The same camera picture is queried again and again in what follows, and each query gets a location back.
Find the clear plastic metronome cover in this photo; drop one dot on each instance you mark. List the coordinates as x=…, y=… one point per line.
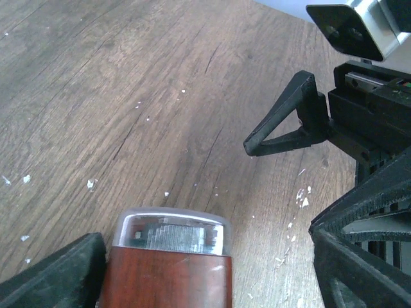
x=173, y=230

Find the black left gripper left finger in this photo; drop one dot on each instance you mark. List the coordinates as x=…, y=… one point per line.
x=71, y=277

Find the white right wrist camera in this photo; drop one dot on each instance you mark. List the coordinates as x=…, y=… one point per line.
x=378, y=31

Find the red-brown wooden metronome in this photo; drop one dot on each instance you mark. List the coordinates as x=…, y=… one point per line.
x=152, y=278

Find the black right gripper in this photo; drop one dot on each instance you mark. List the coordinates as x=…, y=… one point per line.
x=369, y=112

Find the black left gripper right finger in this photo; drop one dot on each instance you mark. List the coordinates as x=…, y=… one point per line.
x=348, y=276

